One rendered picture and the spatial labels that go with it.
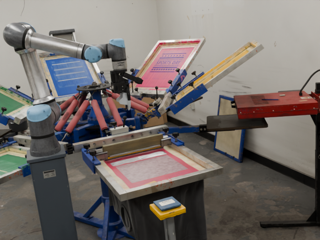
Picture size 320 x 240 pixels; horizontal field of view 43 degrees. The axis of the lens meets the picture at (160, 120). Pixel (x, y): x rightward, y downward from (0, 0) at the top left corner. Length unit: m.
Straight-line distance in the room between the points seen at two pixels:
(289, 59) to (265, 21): 0.53
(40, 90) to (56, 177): 0.45
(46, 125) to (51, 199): 0.37
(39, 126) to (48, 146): 0.11
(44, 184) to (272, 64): 3.04
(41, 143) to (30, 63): 0.41
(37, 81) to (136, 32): 4.87
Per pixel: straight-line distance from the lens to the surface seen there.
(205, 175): 2.16
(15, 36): 2.01
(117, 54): 2.04
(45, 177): 2.07
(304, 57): 4.12
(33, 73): 2.14
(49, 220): 2.16
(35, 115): 2.02
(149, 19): 7.00
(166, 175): 2.25
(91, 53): 1.91
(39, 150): 2.05
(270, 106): 3.04
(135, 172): 2.34
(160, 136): 2.64
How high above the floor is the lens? 1.80
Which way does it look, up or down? 14 degrees down
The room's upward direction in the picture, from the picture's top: 6 degrees counter-clockwise
